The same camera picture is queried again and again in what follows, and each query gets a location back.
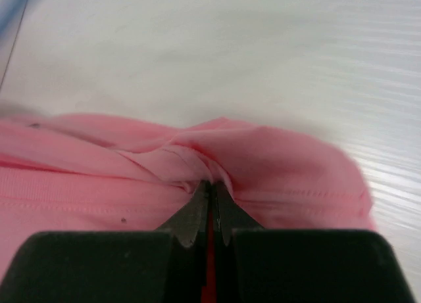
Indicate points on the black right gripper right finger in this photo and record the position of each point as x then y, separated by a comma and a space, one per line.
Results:
255, 264

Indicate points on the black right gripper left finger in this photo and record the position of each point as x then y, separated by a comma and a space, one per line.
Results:
167, 264

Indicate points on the pink t shirt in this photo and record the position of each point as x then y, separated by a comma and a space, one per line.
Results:
91, 172

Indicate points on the blue wire hanger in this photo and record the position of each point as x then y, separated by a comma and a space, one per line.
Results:
9, 11

